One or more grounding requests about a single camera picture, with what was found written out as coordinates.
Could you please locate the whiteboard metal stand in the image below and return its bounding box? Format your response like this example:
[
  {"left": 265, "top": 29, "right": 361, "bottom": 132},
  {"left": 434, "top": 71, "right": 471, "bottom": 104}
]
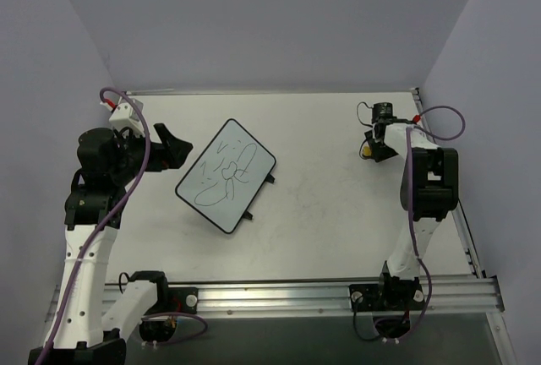
[{"left": 242, "top": 173, "right": 275, "bottom": 221}]

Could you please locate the black framed whiteboard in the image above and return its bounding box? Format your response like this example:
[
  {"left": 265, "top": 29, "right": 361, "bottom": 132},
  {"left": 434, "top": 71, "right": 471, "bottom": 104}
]
[{"left": 175, "top": 118, "right": 276, "bottom": 234}]

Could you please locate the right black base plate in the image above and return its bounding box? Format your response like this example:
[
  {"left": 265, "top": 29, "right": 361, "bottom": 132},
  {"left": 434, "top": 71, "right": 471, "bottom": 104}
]
[{"left": 348, "top": 283, "right": 425, "bottom": 313}]

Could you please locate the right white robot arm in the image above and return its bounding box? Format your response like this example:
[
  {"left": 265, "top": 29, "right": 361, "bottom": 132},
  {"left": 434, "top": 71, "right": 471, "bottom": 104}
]
[{"left": 361, "top": 102, "right": 459, "bottom": 308}]

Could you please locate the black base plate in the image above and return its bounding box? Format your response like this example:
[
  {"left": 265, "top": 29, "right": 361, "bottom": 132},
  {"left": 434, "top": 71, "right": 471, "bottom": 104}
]
[
  {"left": 348, "top": 283, "right": 425, "bottom": 313},
  {"left": 164, "top": 286, "right": 199, "bottom": 314}
]

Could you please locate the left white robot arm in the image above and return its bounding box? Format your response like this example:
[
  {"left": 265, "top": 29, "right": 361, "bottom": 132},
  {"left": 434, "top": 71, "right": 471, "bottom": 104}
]
[{"left": 28, "top": 123, "right": 193, "bottom": 364}]

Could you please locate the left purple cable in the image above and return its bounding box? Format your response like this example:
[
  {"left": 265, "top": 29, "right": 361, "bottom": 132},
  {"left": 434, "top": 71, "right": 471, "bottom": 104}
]
[{"left": 36, "top": 87, "right": 151, "bottom": 365}]

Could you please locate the right side aluminium rail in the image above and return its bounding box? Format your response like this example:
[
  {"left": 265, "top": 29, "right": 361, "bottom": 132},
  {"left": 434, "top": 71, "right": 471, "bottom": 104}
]
[{"left": 410, "top": 87, "right": 487, "bottom": 278}]

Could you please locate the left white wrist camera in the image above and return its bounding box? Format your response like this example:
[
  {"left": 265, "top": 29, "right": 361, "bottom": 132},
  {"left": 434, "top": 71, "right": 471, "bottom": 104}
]
[{"left": 101, "top": 98, "right": 144, "bottom": 137}]

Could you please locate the aluminium mounting rail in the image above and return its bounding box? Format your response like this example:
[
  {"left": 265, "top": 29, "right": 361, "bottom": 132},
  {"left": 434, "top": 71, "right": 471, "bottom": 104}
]
[{"left": 44, "top": 276, "right": 505, "bottom": 323}]

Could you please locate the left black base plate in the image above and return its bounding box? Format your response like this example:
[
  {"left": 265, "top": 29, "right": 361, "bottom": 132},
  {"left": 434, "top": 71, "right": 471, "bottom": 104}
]
[{"left": 164, "top": 286, "right": 199, "bottom": 314}]

